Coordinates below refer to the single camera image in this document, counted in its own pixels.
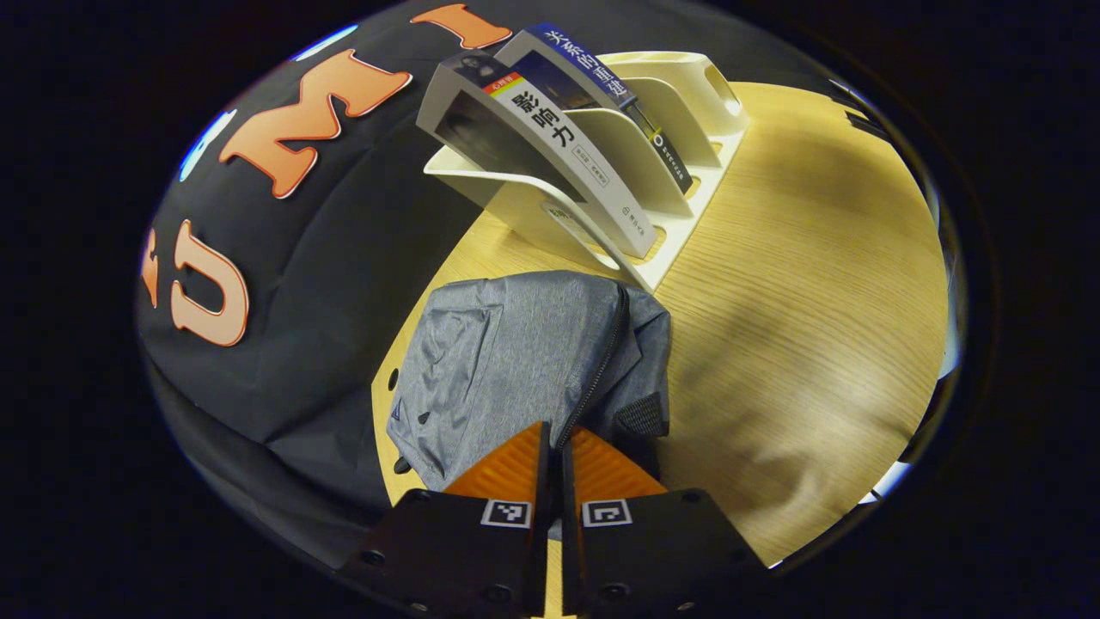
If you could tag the blue spine book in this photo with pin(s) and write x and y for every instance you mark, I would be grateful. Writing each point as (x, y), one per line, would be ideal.
(584, 64)

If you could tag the white spine book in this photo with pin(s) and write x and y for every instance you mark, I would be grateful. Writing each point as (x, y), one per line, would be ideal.
(550, 129)

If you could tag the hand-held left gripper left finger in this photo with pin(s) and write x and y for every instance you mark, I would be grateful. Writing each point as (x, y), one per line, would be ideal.
(544, 490)

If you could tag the white bookshelf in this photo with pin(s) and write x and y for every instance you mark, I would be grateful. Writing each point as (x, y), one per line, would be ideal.
(679, 112)

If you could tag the gray schoolbag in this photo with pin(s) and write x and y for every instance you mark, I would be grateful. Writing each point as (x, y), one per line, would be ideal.
(516, 361)

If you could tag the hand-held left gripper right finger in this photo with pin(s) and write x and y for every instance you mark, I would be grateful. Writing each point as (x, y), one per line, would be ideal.
(568, 499)

